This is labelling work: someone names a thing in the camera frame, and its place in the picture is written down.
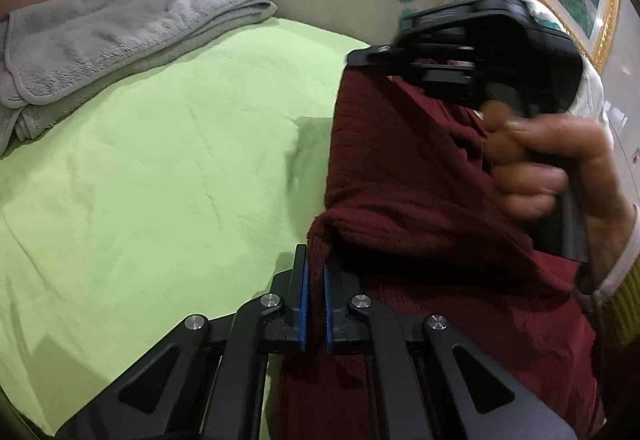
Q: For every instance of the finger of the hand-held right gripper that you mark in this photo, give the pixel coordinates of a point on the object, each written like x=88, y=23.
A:
x=370, y=56
x=445, y=80

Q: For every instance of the person's right forearm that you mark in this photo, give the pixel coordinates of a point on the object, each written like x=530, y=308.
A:
x=625, y=300

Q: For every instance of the light green bed sheet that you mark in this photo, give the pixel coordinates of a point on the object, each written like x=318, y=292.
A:
x=175, y=170

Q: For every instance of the person's right hand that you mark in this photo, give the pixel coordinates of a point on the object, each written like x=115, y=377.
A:
x=595, y=160

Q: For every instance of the grey folded towel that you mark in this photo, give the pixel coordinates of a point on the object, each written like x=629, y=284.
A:
x=125, y=35

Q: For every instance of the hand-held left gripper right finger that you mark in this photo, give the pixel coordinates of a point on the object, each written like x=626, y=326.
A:
x=329, y=315

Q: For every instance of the dark red knit sweater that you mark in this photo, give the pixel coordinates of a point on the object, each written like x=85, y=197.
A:
x=425, y=195

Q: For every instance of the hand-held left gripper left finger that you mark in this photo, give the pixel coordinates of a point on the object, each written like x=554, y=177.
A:
x=301, y=310

